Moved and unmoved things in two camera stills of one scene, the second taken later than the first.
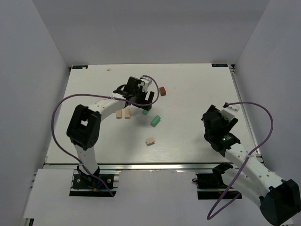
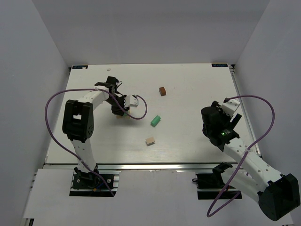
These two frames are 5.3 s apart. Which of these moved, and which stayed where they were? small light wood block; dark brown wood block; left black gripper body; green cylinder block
Moved: left black gripper body
Stayed: dark brown wood block; green cylinder block; small light wood block
